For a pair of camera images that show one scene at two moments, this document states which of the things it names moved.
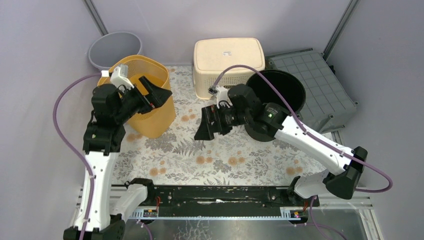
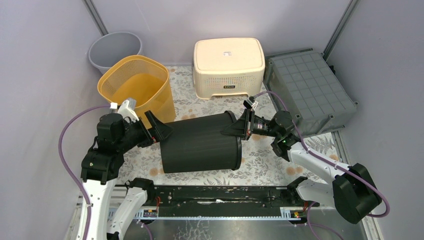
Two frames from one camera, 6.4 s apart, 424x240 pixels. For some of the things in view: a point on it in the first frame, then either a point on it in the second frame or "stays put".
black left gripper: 143,97 to 145,129
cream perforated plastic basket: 212,55 stays put
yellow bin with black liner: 160,122 stays put
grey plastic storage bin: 328,106 stays put
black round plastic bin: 294,92 to 198,144
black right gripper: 206,130 to 243,126
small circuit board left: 150,213 stays put
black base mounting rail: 223,198 stays put
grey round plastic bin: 109,47 stays put
